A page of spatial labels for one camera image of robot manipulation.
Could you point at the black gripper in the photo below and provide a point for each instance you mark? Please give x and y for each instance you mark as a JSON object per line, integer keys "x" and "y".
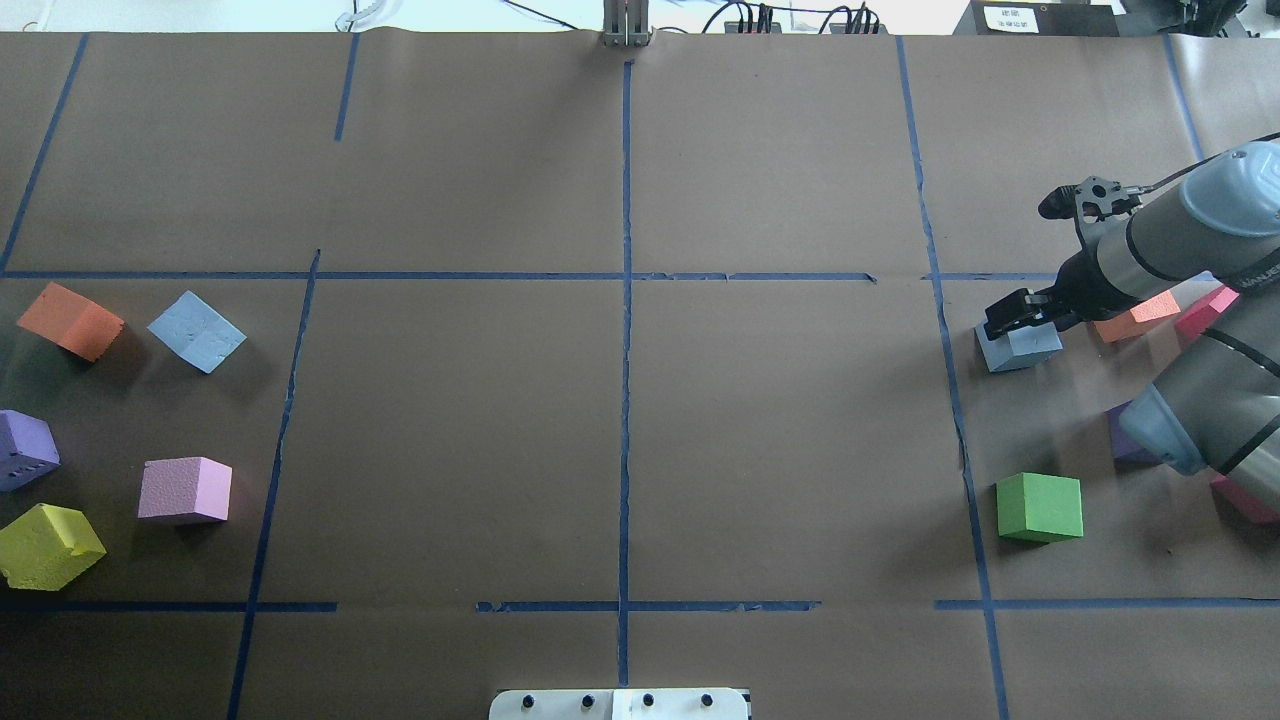
{"x": 1074, "y": 283}

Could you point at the light blue foam block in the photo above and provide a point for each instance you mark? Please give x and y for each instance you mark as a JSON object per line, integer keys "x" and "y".
{"x": 1019, "y": 349}
{"x": 196, "y": 333}

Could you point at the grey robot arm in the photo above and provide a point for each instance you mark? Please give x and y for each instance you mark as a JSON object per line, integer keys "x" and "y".
{"x": 1215, "y": 406}

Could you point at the blue horizontal tape line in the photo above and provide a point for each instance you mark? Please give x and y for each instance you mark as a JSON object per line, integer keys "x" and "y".
{"x": 1030, "y": 277}

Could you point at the right orange foam block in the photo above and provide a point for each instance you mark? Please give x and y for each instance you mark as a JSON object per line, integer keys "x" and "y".
{"x": 1138, "y": 320}

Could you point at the orange foam block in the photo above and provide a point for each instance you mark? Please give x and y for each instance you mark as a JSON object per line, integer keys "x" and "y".
{"x": 1138, "y": 320}
{"x": 72, "y": 322}

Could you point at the upper crimson foam block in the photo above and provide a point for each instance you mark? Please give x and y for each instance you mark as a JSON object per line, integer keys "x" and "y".
{"x": 1203, "y": 313}

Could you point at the crimson foam block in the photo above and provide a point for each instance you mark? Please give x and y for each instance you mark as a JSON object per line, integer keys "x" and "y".
{"x": 1203, "y": 313}
{"x": 1253, "y": 510}

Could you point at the right purple foam block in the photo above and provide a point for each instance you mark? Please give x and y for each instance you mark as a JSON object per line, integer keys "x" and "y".
{"x": 1124, "y": 450}

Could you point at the purple foam block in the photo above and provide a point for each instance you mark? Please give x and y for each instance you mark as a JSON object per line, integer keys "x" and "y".
{"x": 1124, "y": 450}
{"x": 28, "y": 450}

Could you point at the green foam block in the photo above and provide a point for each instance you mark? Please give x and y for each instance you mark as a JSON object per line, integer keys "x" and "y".
{"x": 1039, "y": 508}

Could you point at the lower crimson foam block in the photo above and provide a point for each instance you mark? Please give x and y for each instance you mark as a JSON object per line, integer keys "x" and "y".
{"x": 1253, "y": 510}

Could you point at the black box with white label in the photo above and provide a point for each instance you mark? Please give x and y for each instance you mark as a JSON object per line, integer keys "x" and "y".
{"x": 1038, "y": 18}

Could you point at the blue vertical tape line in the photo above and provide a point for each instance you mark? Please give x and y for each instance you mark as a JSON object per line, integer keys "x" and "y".
{"x": 984, "y": 602}

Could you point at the white mounting plate with bolts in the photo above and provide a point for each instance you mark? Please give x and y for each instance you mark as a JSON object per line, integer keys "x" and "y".
{"x": 623, "y": 703}

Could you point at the brown paper table mat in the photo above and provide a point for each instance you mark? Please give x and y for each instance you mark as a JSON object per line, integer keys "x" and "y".
{"x": 572, "y": 367}

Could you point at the pink foam block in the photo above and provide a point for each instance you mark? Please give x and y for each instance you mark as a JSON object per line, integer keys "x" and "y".
{"x": 185, "y": 490}

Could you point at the left orange foam block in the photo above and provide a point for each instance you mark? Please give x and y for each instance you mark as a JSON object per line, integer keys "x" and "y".
{"x": 72, "y": 322}

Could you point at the left purple foam block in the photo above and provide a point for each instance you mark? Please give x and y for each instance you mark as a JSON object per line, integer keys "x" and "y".
{"x": 28, "y": 450}

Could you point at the yellow foam block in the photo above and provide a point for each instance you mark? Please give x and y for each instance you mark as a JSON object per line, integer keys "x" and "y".
{"x": 48, "y": 547}

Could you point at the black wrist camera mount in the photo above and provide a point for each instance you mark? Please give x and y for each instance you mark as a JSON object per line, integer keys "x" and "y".
{"x": 1095, "y": 198}

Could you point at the right black cable connector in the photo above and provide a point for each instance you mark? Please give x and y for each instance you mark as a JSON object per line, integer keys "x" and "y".
{"x": 853, "y": 20}

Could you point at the black cable connector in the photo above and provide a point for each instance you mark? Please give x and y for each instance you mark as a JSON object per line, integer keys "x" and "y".
{"x": 752, "y": 19}
{"x": 853, "y": 20}

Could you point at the left black cable connector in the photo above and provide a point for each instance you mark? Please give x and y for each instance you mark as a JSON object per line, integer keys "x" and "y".
{"x": 752, "y": 19}

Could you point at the grey metal post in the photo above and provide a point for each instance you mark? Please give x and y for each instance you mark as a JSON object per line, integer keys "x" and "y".
{"x": 626, "y": 23}

